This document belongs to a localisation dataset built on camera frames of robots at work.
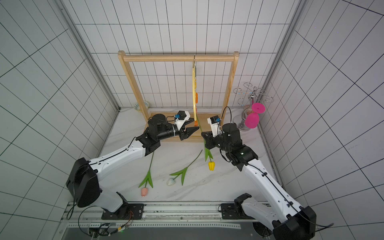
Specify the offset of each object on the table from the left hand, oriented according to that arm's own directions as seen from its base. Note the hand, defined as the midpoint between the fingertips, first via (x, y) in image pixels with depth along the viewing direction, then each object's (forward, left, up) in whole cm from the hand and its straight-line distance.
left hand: (194, 125), depth 73 cm
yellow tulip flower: (-11, -7, -8) cm, 15 cm away
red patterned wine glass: (+22, -37, -13) cm, 45 cm away
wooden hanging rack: (+3, -4, 0) cm, 5 cm away
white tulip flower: (-19, +12, -27) cm, 35 cm away
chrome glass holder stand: (+25, -34, 0) cm, 42 cm away
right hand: (-3, -2, -3) cm, 5 cm away
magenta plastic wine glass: (+21, -41, -21) cm, 50 cm away
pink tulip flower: (-24, +26, -26) cm, 44 cm away
